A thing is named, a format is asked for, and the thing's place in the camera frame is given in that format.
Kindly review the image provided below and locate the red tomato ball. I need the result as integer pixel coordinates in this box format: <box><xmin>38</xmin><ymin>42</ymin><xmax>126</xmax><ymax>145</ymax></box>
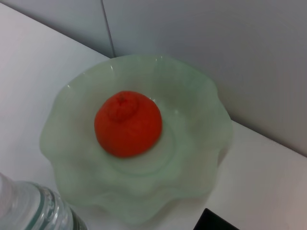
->
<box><xmin>94</xmin><ymin>90</ymin><xmax>163</xmax><ymax>158</ymax></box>

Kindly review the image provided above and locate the clear green-label water bottle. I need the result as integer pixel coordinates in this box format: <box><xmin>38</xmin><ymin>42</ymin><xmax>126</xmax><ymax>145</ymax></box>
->
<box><xmin>0</xmin><ymin>172</ymin><xmax>88</xmax><ymax>230</ymax></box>

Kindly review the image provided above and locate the green glass fruit plate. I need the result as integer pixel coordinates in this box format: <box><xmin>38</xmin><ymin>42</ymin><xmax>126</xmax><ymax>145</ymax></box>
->
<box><xmin>39</xmin><ymin>54</ymin><xmax>234</xmax><ymax>226</ymax></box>

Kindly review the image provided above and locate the black mesh pen holder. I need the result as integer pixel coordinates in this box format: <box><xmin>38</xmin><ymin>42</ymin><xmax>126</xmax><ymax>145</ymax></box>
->
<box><xmin>195</xmin><ymin>207</ymin><xmax>240</xmax><ymax>230</ymax></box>

